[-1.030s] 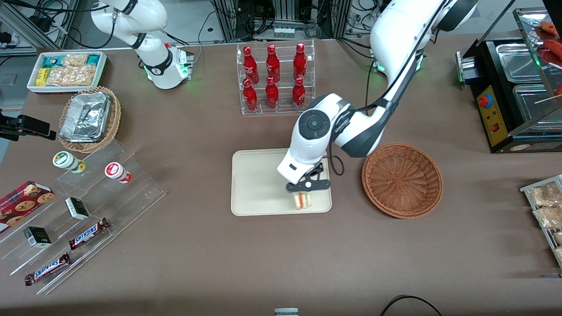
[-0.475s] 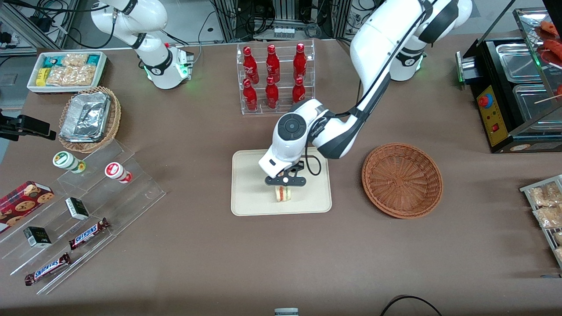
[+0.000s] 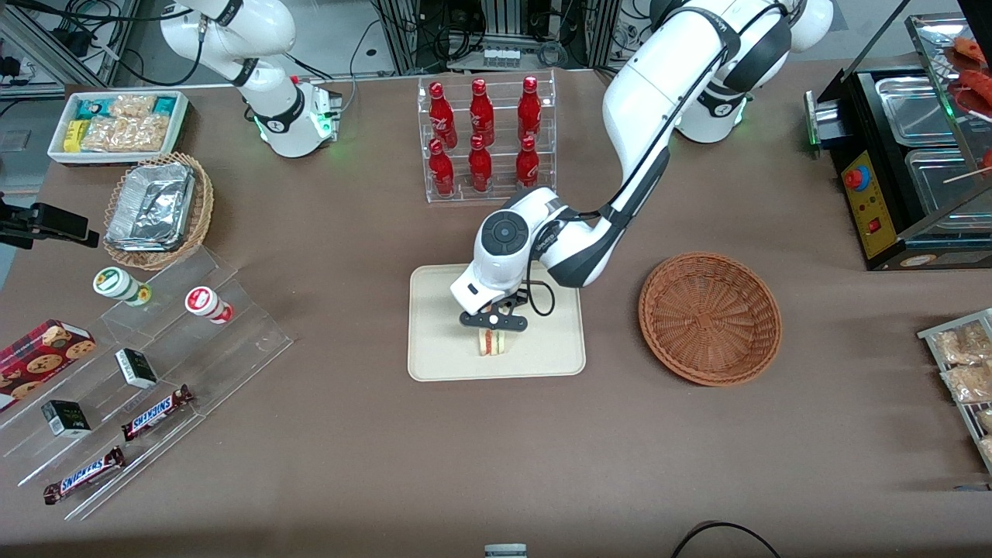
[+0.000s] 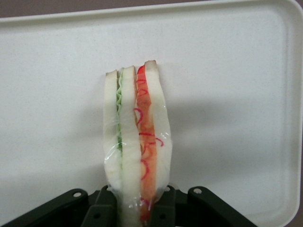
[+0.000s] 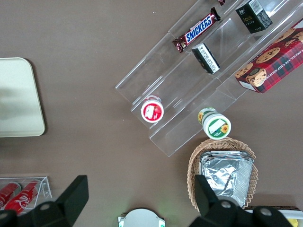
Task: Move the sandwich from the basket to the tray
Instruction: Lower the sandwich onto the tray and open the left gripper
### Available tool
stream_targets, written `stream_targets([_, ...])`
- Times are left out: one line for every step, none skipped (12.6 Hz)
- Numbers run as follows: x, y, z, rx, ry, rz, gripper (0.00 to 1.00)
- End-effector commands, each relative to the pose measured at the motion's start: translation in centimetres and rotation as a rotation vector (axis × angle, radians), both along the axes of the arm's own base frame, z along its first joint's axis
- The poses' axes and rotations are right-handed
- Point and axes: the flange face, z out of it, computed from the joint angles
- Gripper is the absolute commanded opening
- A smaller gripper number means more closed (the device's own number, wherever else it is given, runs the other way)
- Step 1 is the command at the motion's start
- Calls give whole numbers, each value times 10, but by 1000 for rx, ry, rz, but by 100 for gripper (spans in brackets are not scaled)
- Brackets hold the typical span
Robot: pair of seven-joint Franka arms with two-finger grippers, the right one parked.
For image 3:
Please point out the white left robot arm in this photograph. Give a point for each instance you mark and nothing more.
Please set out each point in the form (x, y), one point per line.
(666, 70)

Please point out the empty brown wicker basket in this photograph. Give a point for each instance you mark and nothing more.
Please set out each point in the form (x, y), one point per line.
(709, 318)

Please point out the red lid white cup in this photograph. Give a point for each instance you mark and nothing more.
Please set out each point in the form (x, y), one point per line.
(206, 302)

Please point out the wooden skewer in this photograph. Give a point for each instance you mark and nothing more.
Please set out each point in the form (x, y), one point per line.
(969, 173)

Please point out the red cookie box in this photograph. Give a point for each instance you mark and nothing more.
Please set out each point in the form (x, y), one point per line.
(39, 356)

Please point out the small black box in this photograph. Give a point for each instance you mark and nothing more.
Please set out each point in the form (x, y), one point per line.
(136, 368)
(66, 419)

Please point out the triangle sandwich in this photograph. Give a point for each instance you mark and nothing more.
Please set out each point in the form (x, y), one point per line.
(491, 345)

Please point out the yellow snack packet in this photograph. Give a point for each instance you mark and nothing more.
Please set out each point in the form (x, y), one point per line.
(74, 136)

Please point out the snickers bar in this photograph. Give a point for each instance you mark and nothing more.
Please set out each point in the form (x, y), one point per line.
(156, 411)
(84, 474)

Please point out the red soda bottle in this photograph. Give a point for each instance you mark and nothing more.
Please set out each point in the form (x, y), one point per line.
(480, 166)
(440, 115)
(481, 112)
(528, 164)
(441, 169)
(529, 110)

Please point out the small clear cracker bag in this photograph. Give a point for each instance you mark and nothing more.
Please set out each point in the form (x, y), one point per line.
(132, 105)

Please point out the large clear cracker bag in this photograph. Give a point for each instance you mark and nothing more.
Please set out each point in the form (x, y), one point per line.
(128, 134)

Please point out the metal equipment rack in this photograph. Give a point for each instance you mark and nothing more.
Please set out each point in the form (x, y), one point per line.
(465, 31)

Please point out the steel food pan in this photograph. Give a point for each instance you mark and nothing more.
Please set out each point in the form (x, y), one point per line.
(914, 108)
(938, 190)

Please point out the white snack bin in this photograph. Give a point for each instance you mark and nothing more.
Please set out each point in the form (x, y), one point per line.
(56, 147)

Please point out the grey device at edge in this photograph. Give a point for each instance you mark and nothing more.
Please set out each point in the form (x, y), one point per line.
(505, 551)

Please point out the white power strip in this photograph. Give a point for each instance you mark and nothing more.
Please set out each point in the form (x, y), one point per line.
(501, 57)

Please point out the tray of packaged snacks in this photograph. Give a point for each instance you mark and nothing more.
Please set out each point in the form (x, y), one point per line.
(930, 335)

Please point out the beige plastic tray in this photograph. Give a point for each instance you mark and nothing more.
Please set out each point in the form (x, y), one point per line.
(442, 341)

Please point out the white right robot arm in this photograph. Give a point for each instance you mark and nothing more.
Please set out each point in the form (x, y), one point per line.
(263, 23)

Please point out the wicker basket holding foil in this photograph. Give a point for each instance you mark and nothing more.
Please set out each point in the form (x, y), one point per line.
(203, 209)

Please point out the green lid white cup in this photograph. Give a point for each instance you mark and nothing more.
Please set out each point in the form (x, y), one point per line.
(116, 284)

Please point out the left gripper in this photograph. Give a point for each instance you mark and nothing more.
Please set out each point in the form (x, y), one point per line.
(518, 298)

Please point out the teal snack packet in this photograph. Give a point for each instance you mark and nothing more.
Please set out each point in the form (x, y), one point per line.
(93, 106)
(165, 105)

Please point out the clear acrylic stepped display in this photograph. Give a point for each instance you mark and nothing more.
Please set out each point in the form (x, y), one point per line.
(232, 349)

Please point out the clear acrylic bottle rack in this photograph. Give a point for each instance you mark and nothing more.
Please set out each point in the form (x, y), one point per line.
(504, 194)

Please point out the black food warmer cabinet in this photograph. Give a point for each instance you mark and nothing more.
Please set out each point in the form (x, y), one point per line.
(868, 201)

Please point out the clear bag of crackers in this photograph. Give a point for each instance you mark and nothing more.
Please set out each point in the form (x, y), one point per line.
(984, 420)
(969, 384)
(986, 449)
(961, 345)

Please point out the stacked aluminium foil trays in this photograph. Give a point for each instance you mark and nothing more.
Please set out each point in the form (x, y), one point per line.
(151, 205)

